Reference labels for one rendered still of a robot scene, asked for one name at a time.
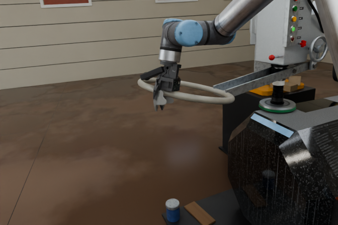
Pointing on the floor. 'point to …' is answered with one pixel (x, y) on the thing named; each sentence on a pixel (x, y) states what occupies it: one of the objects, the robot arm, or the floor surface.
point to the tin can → (172, 210)
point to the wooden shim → (199, 214)
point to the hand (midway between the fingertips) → (158, 107)
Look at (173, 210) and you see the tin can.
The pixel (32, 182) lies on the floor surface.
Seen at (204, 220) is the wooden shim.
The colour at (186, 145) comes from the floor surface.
